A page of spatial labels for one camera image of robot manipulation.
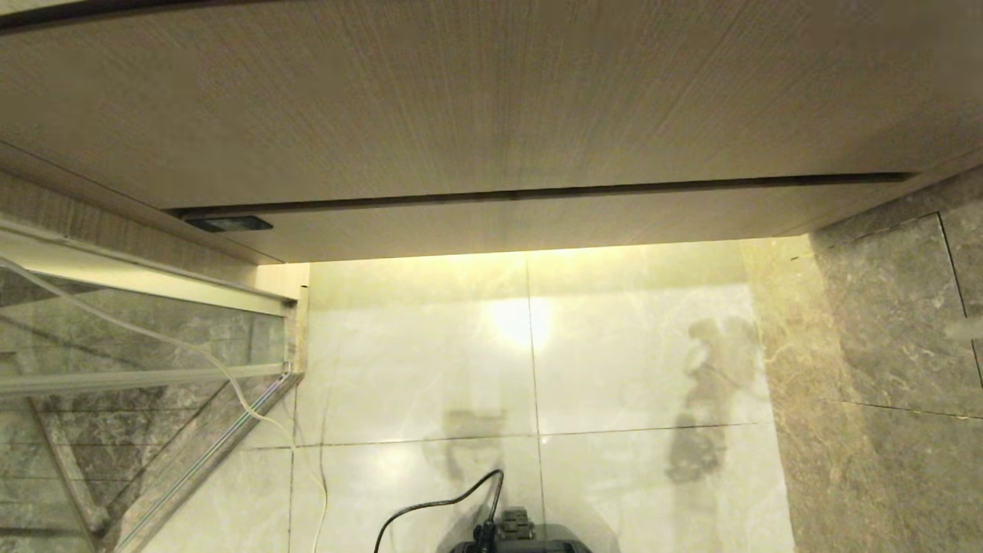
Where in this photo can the beige wooden vanity cabinet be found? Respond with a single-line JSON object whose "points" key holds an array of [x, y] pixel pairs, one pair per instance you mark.
{"points": [[461, 92]]}

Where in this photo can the framed glass shower door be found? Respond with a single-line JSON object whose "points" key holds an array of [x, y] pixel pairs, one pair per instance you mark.
{"points": [[115, 346]]}

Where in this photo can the beige wooden drawer front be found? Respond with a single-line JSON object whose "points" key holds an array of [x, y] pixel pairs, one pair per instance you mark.
{"points": [[537, 224]]}

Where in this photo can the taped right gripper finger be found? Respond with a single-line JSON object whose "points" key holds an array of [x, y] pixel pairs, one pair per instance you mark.
{"points": [[966, 330]]}

